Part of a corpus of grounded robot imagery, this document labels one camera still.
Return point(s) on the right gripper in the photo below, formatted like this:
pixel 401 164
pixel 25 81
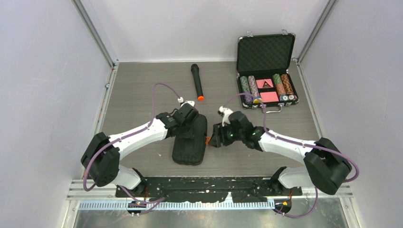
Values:
pixel 215 140

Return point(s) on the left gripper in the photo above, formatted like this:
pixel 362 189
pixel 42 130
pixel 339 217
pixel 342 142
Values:
pixel 189 134

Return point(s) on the black tool kit case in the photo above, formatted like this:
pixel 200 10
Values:
pixel 189 148

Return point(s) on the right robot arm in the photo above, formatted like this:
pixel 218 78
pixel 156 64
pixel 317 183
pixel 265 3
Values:
pixel 323 166

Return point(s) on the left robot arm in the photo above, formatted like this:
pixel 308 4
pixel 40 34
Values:
pixel 102 157

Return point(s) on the black microphone orange end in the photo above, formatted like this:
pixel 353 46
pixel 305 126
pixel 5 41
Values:
pixel 197 81

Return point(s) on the open poker chip case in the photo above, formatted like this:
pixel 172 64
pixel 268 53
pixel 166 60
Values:
pixel 262 70

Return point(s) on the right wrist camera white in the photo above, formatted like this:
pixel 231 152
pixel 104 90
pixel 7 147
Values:
pixel 225 112

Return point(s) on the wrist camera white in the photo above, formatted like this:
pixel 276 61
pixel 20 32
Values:
pixel 225 112
pixel 183 102

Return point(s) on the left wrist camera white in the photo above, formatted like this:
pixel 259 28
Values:
pixel 183 102

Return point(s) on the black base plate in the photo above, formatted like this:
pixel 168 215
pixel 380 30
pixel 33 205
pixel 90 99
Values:
pixel 211 189

